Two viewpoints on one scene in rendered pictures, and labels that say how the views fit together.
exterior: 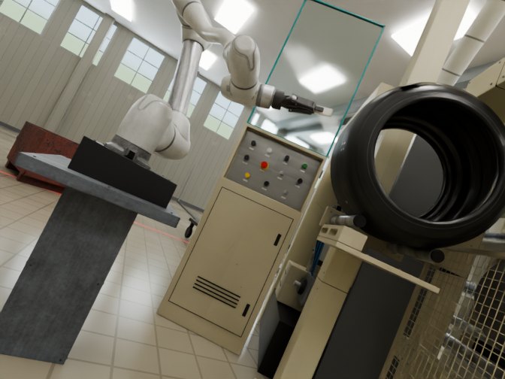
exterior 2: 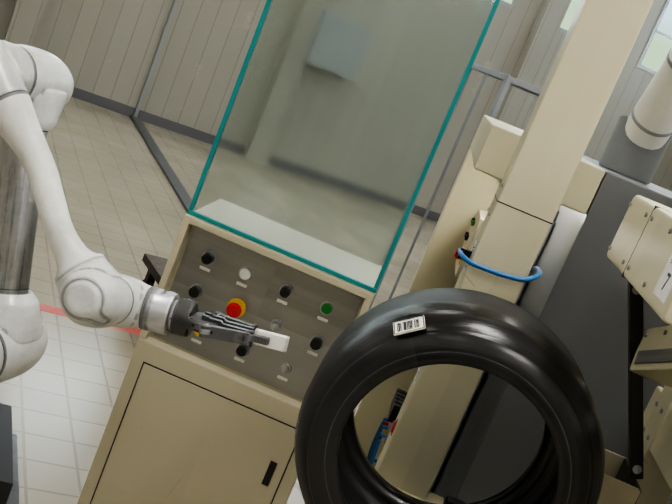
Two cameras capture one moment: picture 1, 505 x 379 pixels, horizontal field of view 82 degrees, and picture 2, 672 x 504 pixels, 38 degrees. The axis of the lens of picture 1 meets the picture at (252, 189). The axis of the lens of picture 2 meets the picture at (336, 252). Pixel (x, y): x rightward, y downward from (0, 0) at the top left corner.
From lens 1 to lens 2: 1.35 m
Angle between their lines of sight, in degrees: 16
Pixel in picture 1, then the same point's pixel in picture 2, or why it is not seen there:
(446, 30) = (595, 66)
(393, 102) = (371, 367)
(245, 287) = not seen: outside the picture
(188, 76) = (20, 211)
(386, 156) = not seen: hidden behind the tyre
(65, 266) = not seen: outside the picture
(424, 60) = (540, 142)
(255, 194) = (216, 377)
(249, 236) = (210, 466)
